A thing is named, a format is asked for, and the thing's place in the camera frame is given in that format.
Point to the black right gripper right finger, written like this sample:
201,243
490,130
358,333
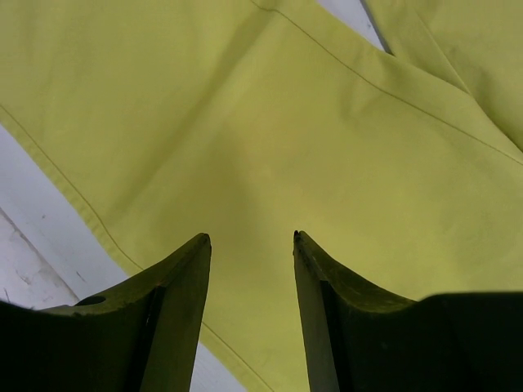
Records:
361,337

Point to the yellow trousers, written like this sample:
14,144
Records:
247,120

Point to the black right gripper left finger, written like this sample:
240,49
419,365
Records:
139,335

